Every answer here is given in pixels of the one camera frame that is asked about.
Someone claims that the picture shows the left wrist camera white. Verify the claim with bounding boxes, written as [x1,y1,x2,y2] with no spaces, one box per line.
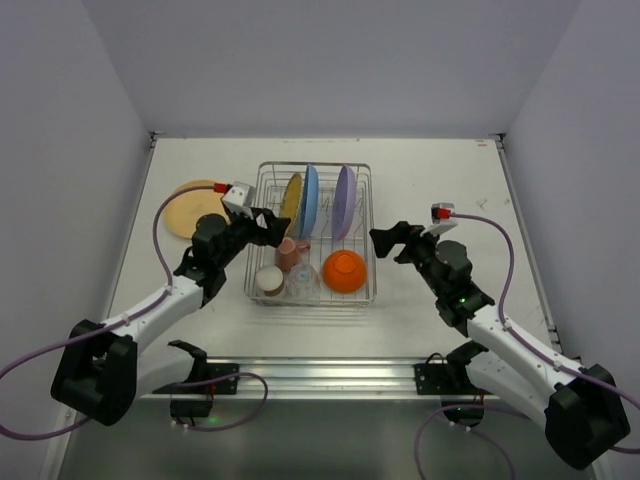
[222,182,256,218]

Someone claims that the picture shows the orange bowl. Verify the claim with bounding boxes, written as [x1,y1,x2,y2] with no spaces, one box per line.
[322,249,368,294]

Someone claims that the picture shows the tan plastic plate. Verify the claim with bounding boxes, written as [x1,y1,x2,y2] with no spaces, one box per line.
[164,179,229,239]

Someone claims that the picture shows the white brown cup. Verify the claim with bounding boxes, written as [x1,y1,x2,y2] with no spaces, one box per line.
[255,265,285,298]

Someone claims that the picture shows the pink mug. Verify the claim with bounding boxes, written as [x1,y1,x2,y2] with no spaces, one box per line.
[274,237,311,273]

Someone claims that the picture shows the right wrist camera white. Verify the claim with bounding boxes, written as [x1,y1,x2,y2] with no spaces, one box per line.
[423,202,458,237]

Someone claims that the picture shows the purple plate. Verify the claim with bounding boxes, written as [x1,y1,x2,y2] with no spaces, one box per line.
[332,165,356,241]

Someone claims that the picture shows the blue plate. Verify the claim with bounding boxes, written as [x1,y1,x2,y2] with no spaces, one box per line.
[300,164,319,239]

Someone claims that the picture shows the clear glass cup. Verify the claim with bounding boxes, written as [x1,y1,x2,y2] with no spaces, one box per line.
[287,263,320,301]

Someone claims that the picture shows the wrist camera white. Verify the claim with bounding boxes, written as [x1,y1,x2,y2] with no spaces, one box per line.
[423,202,458,237]
[222,182,256,218]

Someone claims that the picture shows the green woven pattern plate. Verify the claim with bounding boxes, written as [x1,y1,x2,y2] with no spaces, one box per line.
[279,173,303,235]

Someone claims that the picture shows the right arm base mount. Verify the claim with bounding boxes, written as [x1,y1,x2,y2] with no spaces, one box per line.
[412,341,487,427]

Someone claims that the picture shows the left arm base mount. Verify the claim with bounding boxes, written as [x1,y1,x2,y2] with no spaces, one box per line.
[138,340,240,427]

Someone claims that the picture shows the metal wire dish rack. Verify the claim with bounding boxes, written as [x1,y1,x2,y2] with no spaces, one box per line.
[244,163,377,307]

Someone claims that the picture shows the aluminium mounting rail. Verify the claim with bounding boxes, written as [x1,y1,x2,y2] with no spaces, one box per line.
[155,358,424,400]

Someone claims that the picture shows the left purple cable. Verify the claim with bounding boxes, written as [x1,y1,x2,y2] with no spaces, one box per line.
[0,182,271,441]

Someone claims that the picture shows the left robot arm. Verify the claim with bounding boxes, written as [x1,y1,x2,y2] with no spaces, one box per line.
[50,208,291,426]

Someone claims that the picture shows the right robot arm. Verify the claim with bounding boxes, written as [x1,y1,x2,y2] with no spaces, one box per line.
[370,220,631,470]

